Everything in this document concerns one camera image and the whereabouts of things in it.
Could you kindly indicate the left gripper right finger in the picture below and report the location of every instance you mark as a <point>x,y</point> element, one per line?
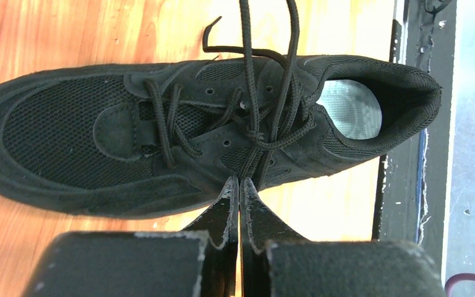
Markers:
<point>278,261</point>

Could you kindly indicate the black shoe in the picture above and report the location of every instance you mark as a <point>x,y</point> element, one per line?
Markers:
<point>149,140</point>

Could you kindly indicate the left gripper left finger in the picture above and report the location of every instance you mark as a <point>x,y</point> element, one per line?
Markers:
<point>199,260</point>

